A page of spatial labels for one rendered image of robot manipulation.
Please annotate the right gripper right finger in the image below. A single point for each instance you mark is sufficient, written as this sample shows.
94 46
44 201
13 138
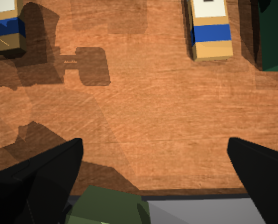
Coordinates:
257 169

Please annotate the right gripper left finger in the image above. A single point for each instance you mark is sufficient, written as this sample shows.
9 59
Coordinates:
35 191

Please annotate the white welding electrode pack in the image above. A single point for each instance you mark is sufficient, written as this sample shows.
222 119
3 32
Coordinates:
210 30

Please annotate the tan cardboard box with white label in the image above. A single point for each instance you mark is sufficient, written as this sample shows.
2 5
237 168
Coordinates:
12 27

